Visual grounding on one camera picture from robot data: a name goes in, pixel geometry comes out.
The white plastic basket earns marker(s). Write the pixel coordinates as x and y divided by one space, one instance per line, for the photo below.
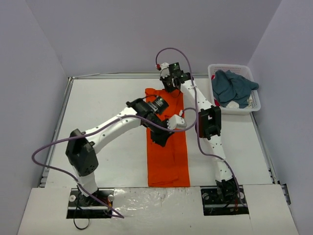
254 101

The teal t shirt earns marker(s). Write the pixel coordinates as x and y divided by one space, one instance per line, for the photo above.
228 86

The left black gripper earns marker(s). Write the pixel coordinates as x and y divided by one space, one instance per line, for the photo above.
159 133

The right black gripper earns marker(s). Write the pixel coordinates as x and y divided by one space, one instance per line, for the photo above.
169 84

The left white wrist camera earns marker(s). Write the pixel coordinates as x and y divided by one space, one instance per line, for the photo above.
176 122

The orange t shirt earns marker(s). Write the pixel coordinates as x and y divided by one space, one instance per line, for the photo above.
167 166

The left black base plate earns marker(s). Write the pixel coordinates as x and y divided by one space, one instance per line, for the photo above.
82 207

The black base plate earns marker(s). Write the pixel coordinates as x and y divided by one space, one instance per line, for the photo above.
214 205
82 207

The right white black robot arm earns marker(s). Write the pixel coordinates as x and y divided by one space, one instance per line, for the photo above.
208 126

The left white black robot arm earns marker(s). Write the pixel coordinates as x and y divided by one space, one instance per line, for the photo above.
82 152

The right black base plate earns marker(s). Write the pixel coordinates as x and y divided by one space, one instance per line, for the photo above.
214 205

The white cloth in basket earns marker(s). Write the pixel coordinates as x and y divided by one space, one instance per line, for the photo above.
233 105

